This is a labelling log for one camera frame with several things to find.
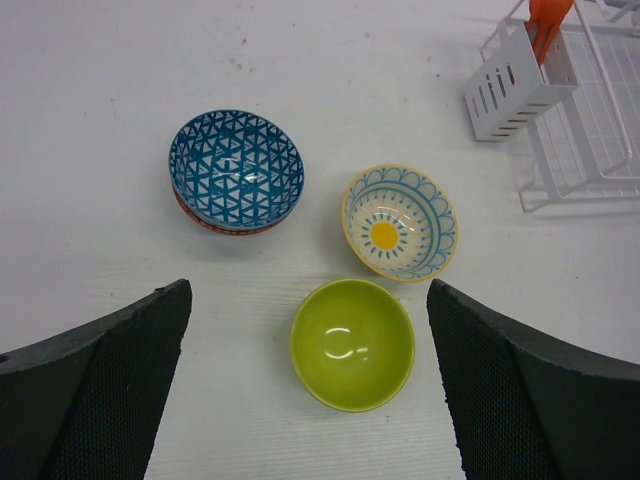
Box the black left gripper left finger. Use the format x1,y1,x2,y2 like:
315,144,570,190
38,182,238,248
1,279,192,479

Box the white cutlery holder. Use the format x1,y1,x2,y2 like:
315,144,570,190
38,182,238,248
463,18,579,142

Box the blue triangle patterned bowl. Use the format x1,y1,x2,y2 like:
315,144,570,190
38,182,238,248
168,109,305,232

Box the yellow teal patterned bowl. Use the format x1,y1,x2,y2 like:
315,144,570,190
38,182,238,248
340,164,458,283

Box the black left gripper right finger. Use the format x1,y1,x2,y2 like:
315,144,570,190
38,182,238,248
426,279,639,479

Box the white wire dish rack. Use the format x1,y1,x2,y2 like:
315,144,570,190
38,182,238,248
504,1,639,213

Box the red patterned bowl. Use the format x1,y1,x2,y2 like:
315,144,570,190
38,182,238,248
172,189,285,237

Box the orange plastic spoon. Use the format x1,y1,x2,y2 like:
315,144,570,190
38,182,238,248
525,0,574,66

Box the lime green bowl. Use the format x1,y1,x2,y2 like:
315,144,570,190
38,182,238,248
290,278,416,413

